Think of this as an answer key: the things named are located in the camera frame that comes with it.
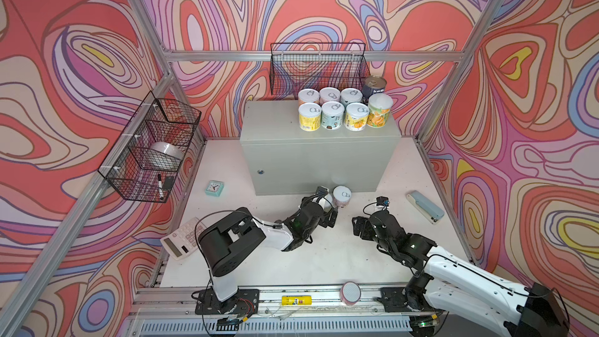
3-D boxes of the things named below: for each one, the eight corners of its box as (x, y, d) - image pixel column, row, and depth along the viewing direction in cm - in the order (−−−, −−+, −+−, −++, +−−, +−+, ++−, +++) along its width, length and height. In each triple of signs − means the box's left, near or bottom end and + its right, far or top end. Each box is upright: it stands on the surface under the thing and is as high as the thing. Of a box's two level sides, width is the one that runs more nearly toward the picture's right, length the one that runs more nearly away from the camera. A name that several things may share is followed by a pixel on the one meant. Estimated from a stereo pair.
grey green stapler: (433, 225, 92) (439, 219, 88) (405, 199, 100) (409, 193, 96) (440, 219, 94) (446, 213, 90) (411, 194, 102) (416, 187, 98)
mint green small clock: (205, 196, 100) (203, 193, 98) (209, 183, 105) (207, 180, 103) (222, 196, 100) (220, 193, 98) (225, 183, 105) (223, 180, 103)
